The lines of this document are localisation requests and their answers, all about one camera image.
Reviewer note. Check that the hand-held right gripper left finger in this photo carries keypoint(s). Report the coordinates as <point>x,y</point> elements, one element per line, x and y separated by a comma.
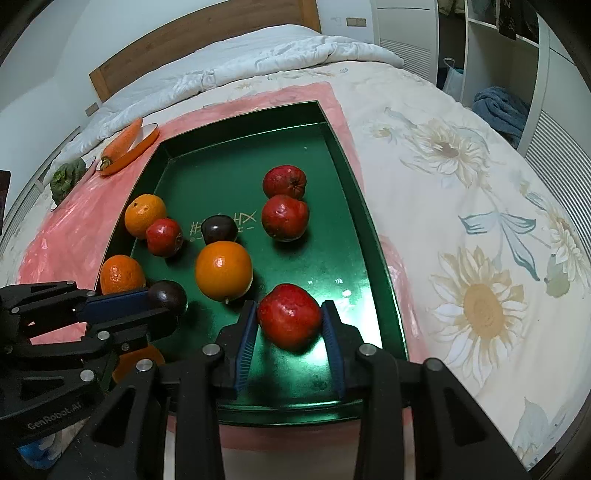
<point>244,348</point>

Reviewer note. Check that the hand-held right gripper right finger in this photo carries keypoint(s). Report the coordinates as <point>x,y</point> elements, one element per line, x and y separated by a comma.
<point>333,348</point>

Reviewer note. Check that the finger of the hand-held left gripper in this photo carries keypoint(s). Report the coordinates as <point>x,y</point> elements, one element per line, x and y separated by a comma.
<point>147,327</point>
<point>117,303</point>

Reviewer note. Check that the orange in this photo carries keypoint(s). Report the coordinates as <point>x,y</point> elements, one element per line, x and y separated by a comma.
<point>122,276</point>
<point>223,270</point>
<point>145,214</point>
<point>134,357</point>

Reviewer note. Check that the dark purple plum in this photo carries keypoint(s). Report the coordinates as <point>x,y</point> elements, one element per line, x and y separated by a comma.
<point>168,295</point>
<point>219,229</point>

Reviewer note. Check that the red apple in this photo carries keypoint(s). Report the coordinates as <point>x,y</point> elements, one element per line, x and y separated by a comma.
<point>288,321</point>
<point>285,217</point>
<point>285,181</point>
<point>164,236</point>

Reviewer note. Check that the green cardboard box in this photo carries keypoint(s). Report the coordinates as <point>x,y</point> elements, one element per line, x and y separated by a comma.
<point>295,263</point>

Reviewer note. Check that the pink plastic sheet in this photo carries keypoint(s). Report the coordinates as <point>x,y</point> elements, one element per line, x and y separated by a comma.
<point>69,230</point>

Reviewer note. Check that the green bok choy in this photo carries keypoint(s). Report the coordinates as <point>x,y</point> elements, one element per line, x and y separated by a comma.
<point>68,181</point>

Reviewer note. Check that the orange rimmed plate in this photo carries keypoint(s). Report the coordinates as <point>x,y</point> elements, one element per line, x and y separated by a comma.
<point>138,147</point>

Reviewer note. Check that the carrot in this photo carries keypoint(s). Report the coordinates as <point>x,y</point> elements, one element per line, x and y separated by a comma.
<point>122,143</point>

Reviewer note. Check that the white duvet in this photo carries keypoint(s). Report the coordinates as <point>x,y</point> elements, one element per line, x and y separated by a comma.
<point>231,64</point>

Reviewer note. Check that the wooden headboard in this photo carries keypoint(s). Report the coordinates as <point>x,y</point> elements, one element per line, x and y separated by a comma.
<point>184,41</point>

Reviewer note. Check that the blue towel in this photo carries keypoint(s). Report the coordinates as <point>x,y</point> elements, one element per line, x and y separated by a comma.
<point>501,113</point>

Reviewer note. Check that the white bag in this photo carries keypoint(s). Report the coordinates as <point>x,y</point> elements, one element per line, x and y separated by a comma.
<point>451,78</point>

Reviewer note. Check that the white slatted vent cover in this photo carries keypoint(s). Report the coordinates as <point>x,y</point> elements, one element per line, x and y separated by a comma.
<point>558,157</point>

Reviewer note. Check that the white wardrobe door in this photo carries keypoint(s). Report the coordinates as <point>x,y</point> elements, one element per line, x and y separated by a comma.
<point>406,32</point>

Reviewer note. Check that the white open shelf unit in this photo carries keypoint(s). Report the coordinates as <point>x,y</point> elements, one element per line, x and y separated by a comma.
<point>503,69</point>

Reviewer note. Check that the green jacket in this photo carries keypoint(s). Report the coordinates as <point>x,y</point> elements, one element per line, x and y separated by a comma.
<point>450,5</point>

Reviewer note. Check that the dark hanging garment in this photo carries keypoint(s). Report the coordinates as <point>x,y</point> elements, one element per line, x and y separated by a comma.
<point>517,18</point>

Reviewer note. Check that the wall socket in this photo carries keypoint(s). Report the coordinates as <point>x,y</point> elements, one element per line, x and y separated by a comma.
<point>354,21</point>
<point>92,109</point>

